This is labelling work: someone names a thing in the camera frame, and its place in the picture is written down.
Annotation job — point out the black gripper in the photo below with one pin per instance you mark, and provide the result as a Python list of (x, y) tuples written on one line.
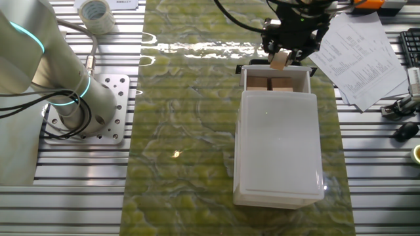
[(298, 29)]

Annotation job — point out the white drawer cabinet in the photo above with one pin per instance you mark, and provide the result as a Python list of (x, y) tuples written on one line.
[(279, 147)]

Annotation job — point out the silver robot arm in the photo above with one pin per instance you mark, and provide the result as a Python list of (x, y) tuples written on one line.
[(59, 75)]

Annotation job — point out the printed paper sheet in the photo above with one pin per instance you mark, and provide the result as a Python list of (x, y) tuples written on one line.
[(364, 19), (357, 65)]

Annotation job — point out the black keyboard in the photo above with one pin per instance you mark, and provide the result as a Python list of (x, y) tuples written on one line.
[(411, 46)]

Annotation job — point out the green marble pattern mat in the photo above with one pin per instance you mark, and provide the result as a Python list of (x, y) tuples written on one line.
[(180, 147)]

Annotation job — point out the black computer mouse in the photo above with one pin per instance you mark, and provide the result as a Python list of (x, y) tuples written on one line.
[(407, 131)]

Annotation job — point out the cream round cup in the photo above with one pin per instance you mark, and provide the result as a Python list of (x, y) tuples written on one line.
[(416, 154)]

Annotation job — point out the clear tape roll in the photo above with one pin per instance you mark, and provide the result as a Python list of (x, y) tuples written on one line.
[(96, 16)]

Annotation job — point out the metal camera mount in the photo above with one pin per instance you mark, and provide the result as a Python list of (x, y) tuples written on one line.
[(390, 109)]

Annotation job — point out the silver finned camera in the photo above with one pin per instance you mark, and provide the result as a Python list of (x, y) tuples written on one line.
[(414, 80)]

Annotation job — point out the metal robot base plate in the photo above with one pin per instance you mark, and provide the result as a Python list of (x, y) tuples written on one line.
[(121, 85)]

